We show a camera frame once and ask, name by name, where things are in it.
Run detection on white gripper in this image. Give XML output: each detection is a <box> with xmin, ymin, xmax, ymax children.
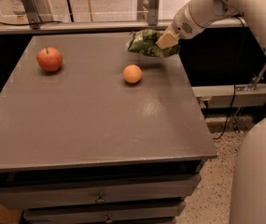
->
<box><xmin>156</xmin><ymin>0</ymin><xmax>209</xmax><ymax>49</ymax></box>

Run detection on green jalapeno chip bag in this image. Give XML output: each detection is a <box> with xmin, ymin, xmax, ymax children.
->
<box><xmin>127</xmin><ymin>29</ymin><xmax>180</xmax><ymax>58</ymax></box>

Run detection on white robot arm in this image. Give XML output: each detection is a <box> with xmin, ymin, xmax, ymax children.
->
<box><xmin>157</xmin><ymin>0</ymin><xmax>266</xmax><ymax>224</ymax></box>

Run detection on orange fruit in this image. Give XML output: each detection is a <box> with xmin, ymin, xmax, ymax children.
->
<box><xmin>122</xmin><ymin>64</ymin><xmax>142</xmax><ymax>84</ymax></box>

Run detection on red apple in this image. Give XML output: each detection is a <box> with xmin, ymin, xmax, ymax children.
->
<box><xmin>36</xmin><ymin>47</ymin><xmax>63</xmax><ymax>72</ymax></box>

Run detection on grey drawer cabinet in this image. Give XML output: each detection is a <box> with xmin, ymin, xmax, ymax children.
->
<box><xmin>0</xmin><ymin>34</ymin><xmax>217</xmax><ymax>224</ymax></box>

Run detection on upper grey drawer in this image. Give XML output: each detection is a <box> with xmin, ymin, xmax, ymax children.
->
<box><xmin>0</xmin><ymin>174</ymin><xmax>201</xmax><ymax>210</ymax></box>

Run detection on grey drawer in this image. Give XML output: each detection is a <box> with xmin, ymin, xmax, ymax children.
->
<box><xmin>24</xmin><ymin>201</ymin><xmax>185</xmax><ymax>224</ymax></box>
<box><xmin>0</xmin><ymin>174</ymin><xmax>201</xmax><ymax>210</ymax></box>

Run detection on lower grey drawer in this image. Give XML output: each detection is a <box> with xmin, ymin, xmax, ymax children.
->
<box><xmin>24</xmin><ymin>201</ymin><xmax>185</xmax><ymax>224</ymax></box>

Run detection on upper metal drawer knob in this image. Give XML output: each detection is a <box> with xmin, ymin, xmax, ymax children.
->
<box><xmin>95</xmin><ymin>193</ymin><xmax>105</xmax><ymax>203</ymax></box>

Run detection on metal drawer knob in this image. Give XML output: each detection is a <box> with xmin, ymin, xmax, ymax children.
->
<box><xmin>95</xmin><ymin>193</ymin><xmax>105</xmax><ymax>203</ymax></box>
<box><xmin>105</xmin><ymin>215</ymin><xmax>113</xmax><ymax>224</ymax></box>

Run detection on lower metal drawer knob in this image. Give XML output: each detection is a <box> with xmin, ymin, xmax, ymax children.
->
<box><xmin>105</xmin><ymin>215</ymin><xmax>113</xmax><ymax>224</ymax></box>

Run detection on metal upright bracket centre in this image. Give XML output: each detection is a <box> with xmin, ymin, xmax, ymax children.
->
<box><xmin>147</xmin><ymin>0</ymin><xmax>160</xmax><ymax>26</ymax></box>

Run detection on metal upright bracket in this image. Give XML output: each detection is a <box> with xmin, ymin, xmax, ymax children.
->
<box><xmin>147</xmin><ymin>0</ymin><xmax>160</xmax><ymax>26</ymax></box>
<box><xmin>21</xmin><ymin>0</ymin><xmax>40</xmax><ymax>29</ymax></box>

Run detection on grey wall-mounted metal box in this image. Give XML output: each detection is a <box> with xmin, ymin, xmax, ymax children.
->
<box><xmin>192</xmin><ymin>84</ymin><xmax>266</xmax><ymax>109</ymax></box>

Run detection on grey metal rail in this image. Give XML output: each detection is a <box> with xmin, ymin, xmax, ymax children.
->
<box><xmin>0</xmin><ymin>17</ymin><xmax>248</xmax><ymax>35</ymax></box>

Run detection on black floor cable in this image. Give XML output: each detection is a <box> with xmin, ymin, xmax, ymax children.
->
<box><xmin>212</xmin><ymin>85</ymin><xmax>237</xmax><ymax>141</ymax></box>

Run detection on metal upright bracket left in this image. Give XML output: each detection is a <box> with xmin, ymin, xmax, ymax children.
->
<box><xmin>21</xmin><ymin>0</ymin><xmax>40</xmax><ymax>29</ymax></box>

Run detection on black cable on rail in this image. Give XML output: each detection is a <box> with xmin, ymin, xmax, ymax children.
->
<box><xmin>0</xmin><ymin>18</ymin><xmax>63</xmax><ymax>27</ymax></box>

